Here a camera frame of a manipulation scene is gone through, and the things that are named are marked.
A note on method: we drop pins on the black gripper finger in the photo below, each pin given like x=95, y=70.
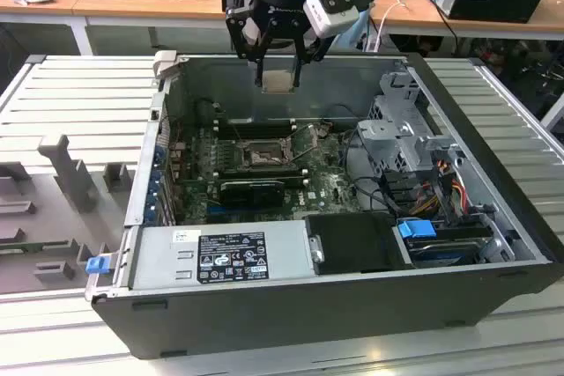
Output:
x=310, y=41
x=238, y=32

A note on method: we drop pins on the small silver CPU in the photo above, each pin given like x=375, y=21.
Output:
x=277, y=82

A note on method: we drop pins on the black RAM slot bank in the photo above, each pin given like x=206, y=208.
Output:
x=255, y=129
x=260, y=171

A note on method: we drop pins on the CPU socket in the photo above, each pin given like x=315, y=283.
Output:
x=260, y=157

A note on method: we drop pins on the pale blue teach pendant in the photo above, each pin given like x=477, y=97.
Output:
x=363, y=28

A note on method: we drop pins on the silver metal drive cage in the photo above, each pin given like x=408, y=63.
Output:
x=383, y=134

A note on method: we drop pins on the green motherboard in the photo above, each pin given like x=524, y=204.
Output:
x=326, y=191

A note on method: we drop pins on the small graphics card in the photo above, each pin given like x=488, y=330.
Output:
x=251, y=193

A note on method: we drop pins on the black plastic shroud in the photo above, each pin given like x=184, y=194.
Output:
x=352, y=239

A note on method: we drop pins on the disk with blue carrier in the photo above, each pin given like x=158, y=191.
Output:
x=416, y=230

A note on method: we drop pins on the grey power supply with label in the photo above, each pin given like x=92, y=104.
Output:
x=154, y=261

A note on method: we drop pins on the grey parts rack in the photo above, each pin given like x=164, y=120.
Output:
x=66, y=217

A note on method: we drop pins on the blue case latch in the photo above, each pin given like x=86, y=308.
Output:
x=97, y=265

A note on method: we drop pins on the open black PC case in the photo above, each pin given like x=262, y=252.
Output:
x=308, y=319

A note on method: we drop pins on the green RAM stick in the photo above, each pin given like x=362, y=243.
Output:
x=26, y=248

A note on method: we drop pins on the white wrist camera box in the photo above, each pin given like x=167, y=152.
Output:
x=328, y=19

